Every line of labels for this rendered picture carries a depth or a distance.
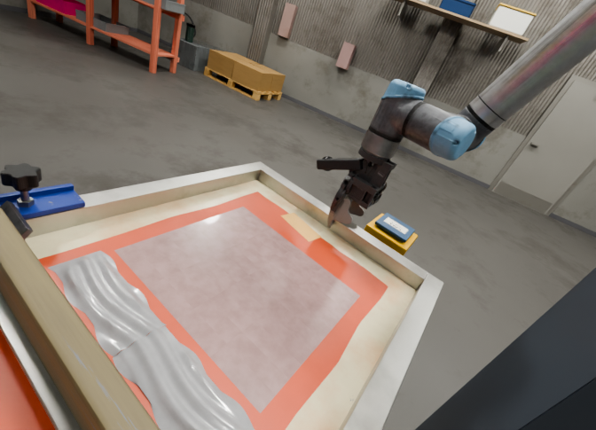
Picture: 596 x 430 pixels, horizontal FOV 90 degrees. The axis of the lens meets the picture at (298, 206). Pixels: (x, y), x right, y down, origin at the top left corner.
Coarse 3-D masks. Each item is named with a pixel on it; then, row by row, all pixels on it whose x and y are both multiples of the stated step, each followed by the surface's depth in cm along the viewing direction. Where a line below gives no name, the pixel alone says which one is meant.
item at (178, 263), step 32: (256, 192) 81; (160, 224) 58; (192, 224) 61; (224, 224) 65; (256, 224) 69; (288, 224) 73; (64, 256) 46; (128, 256) 49; (160, 256) 52; (192, 256) 54; (224, 256) 57; (256, 256) 60; (160, 288) 46; (192, 288) 48; (224, 288) 50; (0, 352) 33; (0, 384) 31; (0, 416) 29
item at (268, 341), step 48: (240, 288) 52; (288, 288) 55; (336, 288) 60; (384, 288) 65; (192, 336) 42; (240, 336) 44; (288, 336) 47; (336, 336) 50; (240, 384) 38; (288, 384) 41
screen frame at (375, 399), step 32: (96, 192) 55; (128, 192) 58; (160, 192) 62; (192, 192) 69; (288, 192) 82; (32, 224) 46; (64, 224) 49; (352, 224) 76; (384, 256) 70; (416, 288) 68; (416, 320) 54; (384, 352) 46; (384, 384) 41; (352, 416) 36; (384, 416) 38
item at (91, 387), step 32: (0, 224) 34; (0, 256) 31; (32, 256) 32; (0, 288) 34; (32, 288) 29; (32, 320) 28; (64, 320) 28; (64, 352) 26; (96, 352) 27; (64, 384) 26; (96, 384) 25; (96, 416) 23; (128, 416) 24
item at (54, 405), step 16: (0, 304) 33; (0, 320) 32; (16, 320) 33; (16, 336) 31; (16, 352) 30; (32, 352) 31; (32, 368) 29; (32, 384) 29; (48, 384) 29; (48, 400) 28; (48, 416) 28; (64, 416) 27
